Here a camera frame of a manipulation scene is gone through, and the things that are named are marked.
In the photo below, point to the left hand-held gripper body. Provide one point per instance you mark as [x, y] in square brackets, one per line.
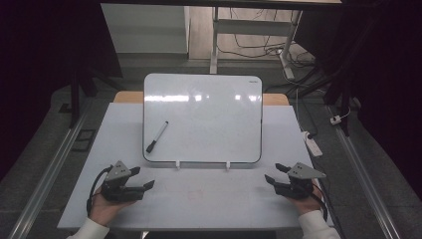
[119, 192]

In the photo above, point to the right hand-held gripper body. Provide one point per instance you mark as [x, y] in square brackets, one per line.
[295, 189]

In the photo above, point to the white marker with black cap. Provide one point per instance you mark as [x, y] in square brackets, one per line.
[159, 134]

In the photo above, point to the white whiteboard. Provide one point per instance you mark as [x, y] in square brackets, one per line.
[205, 126]

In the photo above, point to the person's right hand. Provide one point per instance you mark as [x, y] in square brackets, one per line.
[308, 204]

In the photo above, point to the person's left hand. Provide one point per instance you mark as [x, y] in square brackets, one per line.
[103, 209]

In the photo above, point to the white whiteboard support clip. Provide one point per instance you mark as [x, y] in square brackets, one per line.
[177, 165]
[228, 165]

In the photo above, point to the white power strip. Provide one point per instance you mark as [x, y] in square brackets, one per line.
[313, 146]

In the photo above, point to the black plug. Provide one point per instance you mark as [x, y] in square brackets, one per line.
[311, 135]

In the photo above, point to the white table cover sheet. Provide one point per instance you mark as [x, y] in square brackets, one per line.
[205, 199]

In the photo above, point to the small white adapter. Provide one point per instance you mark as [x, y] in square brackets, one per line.
[335, 120]

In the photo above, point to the wooden board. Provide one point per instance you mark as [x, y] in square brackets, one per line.
[127, 97]

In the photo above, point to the black stand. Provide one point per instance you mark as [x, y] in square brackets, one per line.
[74, 99]
[345, 103]

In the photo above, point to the white cabinet panel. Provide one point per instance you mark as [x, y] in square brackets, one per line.
[146, 30]

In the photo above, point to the metal rail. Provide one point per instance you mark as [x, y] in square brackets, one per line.
[49, 172]
[365, 176]

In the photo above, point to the white desk frame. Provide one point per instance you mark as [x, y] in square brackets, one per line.
[252, 27]

